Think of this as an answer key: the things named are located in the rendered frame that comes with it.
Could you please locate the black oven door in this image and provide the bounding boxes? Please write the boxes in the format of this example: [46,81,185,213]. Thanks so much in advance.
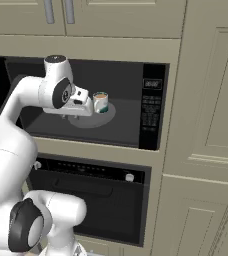
[26,169,151,248]

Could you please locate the grey round microwave turntable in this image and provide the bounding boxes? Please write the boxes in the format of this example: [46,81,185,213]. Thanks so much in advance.
[68,101,117,130]

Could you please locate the black oven door handle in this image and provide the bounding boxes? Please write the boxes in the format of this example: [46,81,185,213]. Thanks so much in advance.
[51,178,114,198]

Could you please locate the black built-in microwave oven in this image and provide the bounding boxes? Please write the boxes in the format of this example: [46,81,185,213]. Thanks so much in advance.
[4,56,171,152]

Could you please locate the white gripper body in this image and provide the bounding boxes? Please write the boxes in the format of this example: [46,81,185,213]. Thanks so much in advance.
[42,100,95,118]

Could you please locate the grey cupboard handle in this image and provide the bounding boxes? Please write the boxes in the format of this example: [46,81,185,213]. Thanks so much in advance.
[63,0,76,25]
[43,0,56,25]

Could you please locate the tall beige cupboard door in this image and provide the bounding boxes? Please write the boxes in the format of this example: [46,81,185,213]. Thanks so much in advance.
[162,0,228,184]

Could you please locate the white cup of tea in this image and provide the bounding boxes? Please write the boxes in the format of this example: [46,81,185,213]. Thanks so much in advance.
[92,91,110,115]

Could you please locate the beige drawer front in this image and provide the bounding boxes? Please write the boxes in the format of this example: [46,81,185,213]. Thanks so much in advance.
[75,234,151,256]

